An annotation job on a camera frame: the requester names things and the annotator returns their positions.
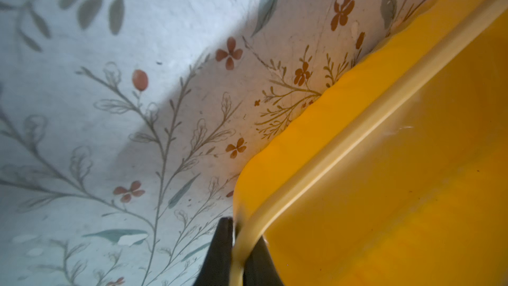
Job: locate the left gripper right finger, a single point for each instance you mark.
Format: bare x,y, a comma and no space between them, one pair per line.
259,268

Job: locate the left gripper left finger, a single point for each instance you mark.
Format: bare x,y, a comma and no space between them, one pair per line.
216,266

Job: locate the yellow plastic storage box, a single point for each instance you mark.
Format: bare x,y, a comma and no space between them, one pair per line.
397,175

